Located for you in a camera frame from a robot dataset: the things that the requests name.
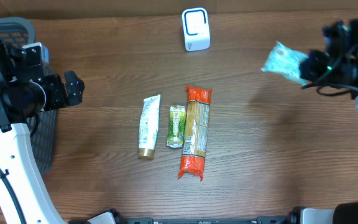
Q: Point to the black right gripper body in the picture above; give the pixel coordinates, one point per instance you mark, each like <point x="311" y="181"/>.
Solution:
<point x="316" y="66"/>

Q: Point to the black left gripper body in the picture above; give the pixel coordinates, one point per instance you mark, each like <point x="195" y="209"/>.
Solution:
<point x="55" y="93"/>

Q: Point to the teal wet wipes pack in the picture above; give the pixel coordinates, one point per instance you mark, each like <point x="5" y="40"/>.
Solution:
<point x="285" y="61"/>

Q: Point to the white cream tube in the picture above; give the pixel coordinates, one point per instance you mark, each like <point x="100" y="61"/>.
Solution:
<point x="149" y="127"/>

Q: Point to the green snack pouch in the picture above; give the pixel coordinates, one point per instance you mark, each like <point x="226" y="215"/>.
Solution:
<point x="176" y="126"/>

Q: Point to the orange noodle package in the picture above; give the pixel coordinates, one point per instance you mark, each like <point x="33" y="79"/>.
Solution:
<point x="196" y="132"/>

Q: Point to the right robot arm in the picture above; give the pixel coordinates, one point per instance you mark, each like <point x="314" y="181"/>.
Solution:
<point x="340" y="39"/>

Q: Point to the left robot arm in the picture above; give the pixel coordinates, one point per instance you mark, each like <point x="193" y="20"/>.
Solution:
<point x="26" y="89"/>

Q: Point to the white barcode scanner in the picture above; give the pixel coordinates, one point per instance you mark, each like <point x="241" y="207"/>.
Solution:
<point x="196" y="29"/>

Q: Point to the dark grey plastic basket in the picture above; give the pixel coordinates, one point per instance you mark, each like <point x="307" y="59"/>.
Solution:
<point x="18" y="32"/>

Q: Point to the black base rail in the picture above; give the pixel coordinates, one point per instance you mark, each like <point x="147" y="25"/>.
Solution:
<point x="112" y="216"/>

